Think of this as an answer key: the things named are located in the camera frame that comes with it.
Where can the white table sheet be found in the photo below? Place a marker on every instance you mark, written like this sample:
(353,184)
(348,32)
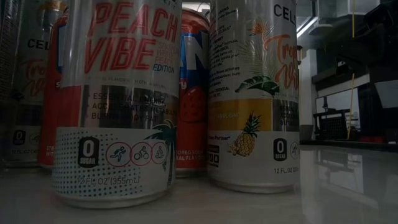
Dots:
(342,186)

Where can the black metal table frame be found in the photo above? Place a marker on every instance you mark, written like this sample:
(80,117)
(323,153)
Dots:
(357,145)

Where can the Celsius Tropical Vibe can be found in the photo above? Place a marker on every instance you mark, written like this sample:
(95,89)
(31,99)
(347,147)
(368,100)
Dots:
(28,77)
(248,124)

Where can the gray cup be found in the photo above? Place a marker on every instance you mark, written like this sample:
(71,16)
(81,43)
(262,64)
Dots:
(307,133)

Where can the red strawberry soda can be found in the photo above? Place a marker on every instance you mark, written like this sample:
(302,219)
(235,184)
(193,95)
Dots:
(192,109)
(56,109)

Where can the Celsius Peach Vibe can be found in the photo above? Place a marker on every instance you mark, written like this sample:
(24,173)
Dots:
(118,93)

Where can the white ceiling light strip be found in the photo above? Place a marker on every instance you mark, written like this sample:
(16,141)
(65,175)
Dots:
(308,26)

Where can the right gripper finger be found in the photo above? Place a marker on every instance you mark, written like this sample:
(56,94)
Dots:
(345,49)

